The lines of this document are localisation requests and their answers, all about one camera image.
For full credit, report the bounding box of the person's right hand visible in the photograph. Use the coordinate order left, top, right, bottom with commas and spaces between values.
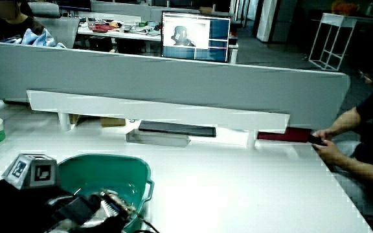
0, 153, 139, 233

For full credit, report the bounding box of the green plastic basin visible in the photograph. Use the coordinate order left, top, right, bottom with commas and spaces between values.
58, 153, 155, 233

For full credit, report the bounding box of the brown cardboard box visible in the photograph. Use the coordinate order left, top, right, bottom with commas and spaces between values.
100, 116, 126, 128

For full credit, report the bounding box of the grey flat box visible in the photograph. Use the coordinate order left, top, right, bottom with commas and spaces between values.
126, 128, 191, 148

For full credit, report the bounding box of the light blue cloth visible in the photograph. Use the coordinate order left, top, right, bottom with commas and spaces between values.
0, 28, 66, 49

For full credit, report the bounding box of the white monitor riser shelf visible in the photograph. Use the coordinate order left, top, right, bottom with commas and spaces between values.
27, 89, 291, 150

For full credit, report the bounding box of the black keyboard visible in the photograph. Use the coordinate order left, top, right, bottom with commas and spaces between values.
138, 120, 217, 138

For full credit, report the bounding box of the grey desk partition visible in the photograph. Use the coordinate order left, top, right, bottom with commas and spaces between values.
0, 41, 351, 130

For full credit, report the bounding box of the red tray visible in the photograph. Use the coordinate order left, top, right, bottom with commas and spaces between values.
91, 23, 116, 34

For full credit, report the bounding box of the white background desk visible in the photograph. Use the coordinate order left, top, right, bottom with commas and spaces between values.
77, 25, 239, 45

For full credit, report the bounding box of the computer monitor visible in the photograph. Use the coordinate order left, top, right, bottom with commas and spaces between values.
161, 11, 232, 63

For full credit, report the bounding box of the black phone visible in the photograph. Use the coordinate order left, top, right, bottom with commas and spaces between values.
308, 134, 326, 146

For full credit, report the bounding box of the white metal rack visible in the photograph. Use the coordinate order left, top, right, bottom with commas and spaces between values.
308, 12, 358, 72

